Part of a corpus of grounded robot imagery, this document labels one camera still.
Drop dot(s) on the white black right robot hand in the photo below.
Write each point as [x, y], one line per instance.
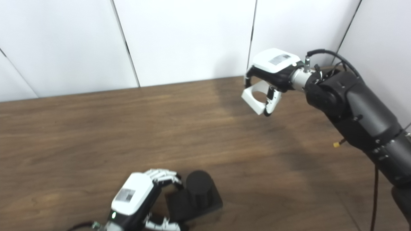
[273, 62]

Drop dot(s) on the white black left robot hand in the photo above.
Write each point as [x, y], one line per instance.
[133, 194]

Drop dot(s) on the black peg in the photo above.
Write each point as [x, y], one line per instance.
[199, 189]

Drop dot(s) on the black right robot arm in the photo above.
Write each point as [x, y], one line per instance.
[356, 106]

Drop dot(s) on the white square piece with hole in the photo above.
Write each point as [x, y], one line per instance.
[252, 104]

